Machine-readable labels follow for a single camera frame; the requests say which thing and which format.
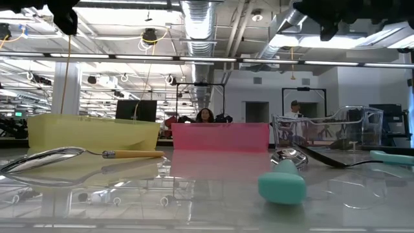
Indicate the white building column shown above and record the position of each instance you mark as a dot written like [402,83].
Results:
[74,97]

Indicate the pink plastic bin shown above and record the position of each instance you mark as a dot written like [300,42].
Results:
[220,137]

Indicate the black rig frame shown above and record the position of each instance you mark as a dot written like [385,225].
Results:
[304,88]
[200,84]

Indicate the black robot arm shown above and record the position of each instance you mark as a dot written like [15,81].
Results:
[184,119]
[13,127]
[224,119]

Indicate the black monitor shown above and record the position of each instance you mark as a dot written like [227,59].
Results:
[136,110]

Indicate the person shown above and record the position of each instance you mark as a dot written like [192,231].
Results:
[204,116]
[294,106]

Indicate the clear plastic bin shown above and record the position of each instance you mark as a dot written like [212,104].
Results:
[372,129]

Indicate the black equipment rack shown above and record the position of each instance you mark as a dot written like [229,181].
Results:
[393,111]

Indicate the black camera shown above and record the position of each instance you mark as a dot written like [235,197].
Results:
[150,36]

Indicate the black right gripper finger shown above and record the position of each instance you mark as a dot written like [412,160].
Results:
[323,13]

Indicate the yellow plastic bin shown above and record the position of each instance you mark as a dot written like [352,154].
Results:
[81,132]

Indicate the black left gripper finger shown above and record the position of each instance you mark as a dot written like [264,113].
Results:
[66,16]

